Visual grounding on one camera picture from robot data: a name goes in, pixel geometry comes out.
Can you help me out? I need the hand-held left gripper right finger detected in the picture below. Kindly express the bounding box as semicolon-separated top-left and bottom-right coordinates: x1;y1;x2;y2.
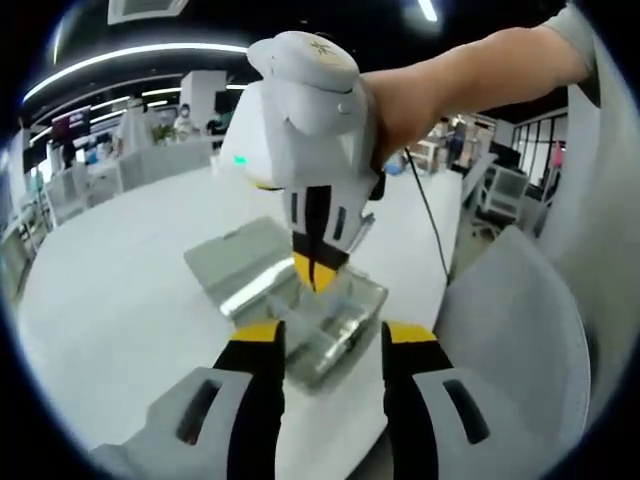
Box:
381;322;545;480

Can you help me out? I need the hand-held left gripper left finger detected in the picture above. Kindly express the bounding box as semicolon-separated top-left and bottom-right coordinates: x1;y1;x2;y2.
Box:
143;319;287;480

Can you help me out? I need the clear grey dual guide fixture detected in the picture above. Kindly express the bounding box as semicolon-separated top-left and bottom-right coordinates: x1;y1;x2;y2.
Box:
182;215;390;392

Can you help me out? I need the curved ceiling light strip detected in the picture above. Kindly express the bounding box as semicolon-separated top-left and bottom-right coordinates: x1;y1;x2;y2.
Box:
22;43;251;101

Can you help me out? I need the person's grey shirt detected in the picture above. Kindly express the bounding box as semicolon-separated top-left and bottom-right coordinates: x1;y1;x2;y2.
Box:
539;0;640;441

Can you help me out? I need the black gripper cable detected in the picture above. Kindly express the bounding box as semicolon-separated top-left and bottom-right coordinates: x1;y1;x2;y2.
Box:
403;148;452;279

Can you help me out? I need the white wire mesh cart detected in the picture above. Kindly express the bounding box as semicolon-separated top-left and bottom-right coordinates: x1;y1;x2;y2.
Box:
479;164;526;221

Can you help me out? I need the red wall screen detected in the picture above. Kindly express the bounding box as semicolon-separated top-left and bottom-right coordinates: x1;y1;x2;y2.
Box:
49;105;94;144

